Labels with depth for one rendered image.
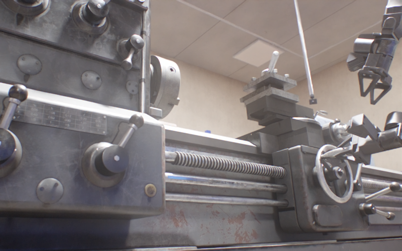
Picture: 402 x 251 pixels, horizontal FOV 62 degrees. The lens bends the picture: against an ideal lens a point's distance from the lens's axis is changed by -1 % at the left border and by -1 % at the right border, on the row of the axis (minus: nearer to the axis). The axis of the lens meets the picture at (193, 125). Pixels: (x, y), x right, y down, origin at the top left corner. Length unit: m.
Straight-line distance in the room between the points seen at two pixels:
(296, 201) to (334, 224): 0.15
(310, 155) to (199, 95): 4.54
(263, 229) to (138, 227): 0.50
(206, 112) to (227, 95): 0.67
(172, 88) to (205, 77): 4.69
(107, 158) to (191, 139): 0.45
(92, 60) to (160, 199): 0.44
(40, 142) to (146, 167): 0.24
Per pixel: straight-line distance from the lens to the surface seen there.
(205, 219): 1.12
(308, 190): 1.24
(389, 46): 1.27
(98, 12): 1.01
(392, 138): 1.08
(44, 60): 0.96
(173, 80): 1.31
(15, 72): 0.93
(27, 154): 0.74
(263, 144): 1.32
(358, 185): 1.44
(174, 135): 1.07
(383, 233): 2.04
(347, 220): 1.42
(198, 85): 5.80
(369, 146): 1.09
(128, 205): 0.79
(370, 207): 1.49
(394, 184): 1.54
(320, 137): 1.38
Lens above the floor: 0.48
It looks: 20 degrees up
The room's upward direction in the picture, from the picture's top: 2 degrees counter-clockwise
